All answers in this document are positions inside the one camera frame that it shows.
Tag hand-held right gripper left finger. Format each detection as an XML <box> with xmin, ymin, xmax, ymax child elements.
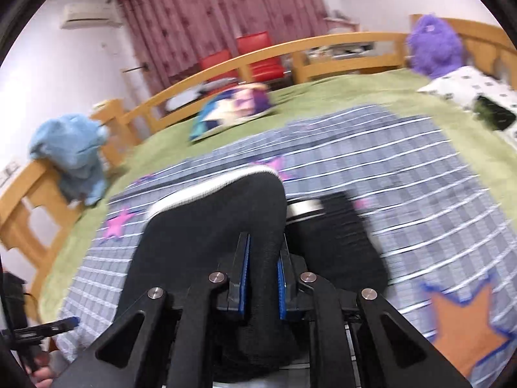
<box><xmin>73</xmin><ymin>232</ymin><xmax>252</xmax><ymax>388</ymax></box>

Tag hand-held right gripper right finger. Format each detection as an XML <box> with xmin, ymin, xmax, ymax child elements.
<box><xmin>278</xmin><ymin>236</ymin><xmax>473</xmax><ymax>388</ymax></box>

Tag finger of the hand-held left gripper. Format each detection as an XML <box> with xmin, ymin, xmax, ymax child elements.
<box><xmin>14</xmin><ymin>316</ymin><xmax>80</xmax><ymax>339</ymax></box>

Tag black pants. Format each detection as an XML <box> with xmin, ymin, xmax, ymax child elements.
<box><xmin>120</xmin><ymin>166</ymin><xmax>389</xmax><ymax>383</ymax></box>

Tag person's left hand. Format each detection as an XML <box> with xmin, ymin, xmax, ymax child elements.
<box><xmin>33</xmin><ymin>353</ymin><xmax>55</xmax><ymax>388</ymax></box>

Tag blue plush toy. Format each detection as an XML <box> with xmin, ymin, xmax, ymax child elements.
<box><xmin>29</xmin><ymin>114</ymin><xmax>110</xmax><ymax>207</ymax></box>

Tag checkered star-print bedsheet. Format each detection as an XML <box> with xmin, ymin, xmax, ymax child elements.
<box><xmin>52</xmin><ymin>105</ymin><xmax>517</xmax><ymax>388</ymax></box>

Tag colourful geometric pillow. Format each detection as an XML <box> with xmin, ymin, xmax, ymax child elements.
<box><xmin>189</xmin><ymin>83</ymin><xmax>278</xmax><ymax>142</ymax></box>

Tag green blanket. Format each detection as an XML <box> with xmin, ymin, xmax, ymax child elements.
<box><xmin>38</xmin><ymin>69</ymin><xmax>517</xmax><ymax>325</ymax></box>

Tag red chair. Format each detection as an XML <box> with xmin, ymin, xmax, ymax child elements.
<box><xmin>199</xmin><ymin>48</ymin><xmax>239</xmax><ymax>80</ymax></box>
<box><xmin>236</xmin><ymin>31</ymin><xmax>284</xmax><ymax>86</ymax></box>

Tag white flower-print pillow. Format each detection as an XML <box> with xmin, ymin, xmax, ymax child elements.
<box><xmin>417</xmin><ymin>66</ymin><xmax>517</xmax><ymax>147</ymax></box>

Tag pink patterned curtain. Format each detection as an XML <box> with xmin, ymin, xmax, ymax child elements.
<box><xmin>115</xmin><ymin>0</ymin><xmax>330</xmax><ymax>90</ymax></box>

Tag dark green patterned cloth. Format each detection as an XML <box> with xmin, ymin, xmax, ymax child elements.
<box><xmin>472</xmin><ymin>95</ymin><xmax>517</xmax><ymax>132</ymax></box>

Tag purple plush toy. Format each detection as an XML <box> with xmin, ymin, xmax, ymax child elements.
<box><xmin>406</xmin><ymin>14</ymin><xmax>465</xmax><ymax>80</ymax></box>

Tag white air conditioner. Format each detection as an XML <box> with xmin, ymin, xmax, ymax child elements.
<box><xmin>60</xmin><ymin>2</ymin><xmax>124</xmax><ymax>30</ymax></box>

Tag wooden bed frame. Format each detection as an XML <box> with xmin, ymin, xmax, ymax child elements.
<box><xmin>0</xmin><ymin>14</ymin><xmax>517</xmax><ymax>305</ymax></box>

